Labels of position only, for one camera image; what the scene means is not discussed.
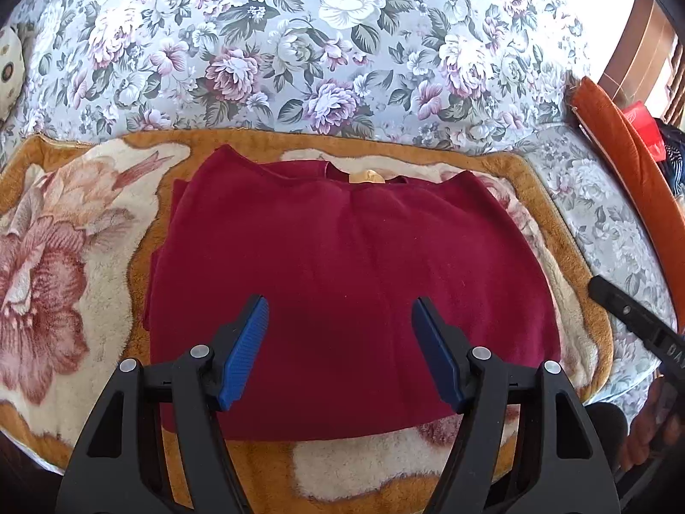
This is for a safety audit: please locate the wooden door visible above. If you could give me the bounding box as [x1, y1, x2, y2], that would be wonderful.
[598, 0, 676, 120]

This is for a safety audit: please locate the cream pillow with dark medallions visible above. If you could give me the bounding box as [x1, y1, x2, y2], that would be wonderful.
[0, 27, 27, 124]

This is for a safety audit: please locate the red cloth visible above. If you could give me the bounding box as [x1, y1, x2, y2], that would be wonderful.
[621, 106, 665, 161]

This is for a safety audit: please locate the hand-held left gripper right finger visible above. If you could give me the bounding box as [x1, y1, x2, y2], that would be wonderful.
[411, 297, 622, 514]

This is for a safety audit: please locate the dark red sweater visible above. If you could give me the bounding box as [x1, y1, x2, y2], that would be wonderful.
[143, 144, 562, 442]

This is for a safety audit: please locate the person's right hand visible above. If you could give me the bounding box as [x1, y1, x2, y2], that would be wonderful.
[631, 376, 685, 468]

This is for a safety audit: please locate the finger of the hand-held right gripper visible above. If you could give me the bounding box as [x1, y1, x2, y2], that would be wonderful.
[587, 275, 667, 349]

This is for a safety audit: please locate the orange cream flower plush blanket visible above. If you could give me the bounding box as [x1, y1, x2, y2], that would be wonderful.
[0, 128, 616, 514]

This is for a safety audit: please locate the dark striped garment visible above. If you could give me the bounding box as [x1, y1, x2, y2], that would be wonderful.
[657, 120, 685, 199]

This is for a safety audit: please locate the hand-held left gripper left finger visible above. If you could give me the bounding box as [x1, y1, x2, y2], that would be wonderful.
[55, 294, 270, 514]

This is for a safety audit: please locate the floral bed sheet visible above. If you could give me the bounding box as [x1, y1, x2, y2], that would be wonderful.
[0, 0, 676, 440]

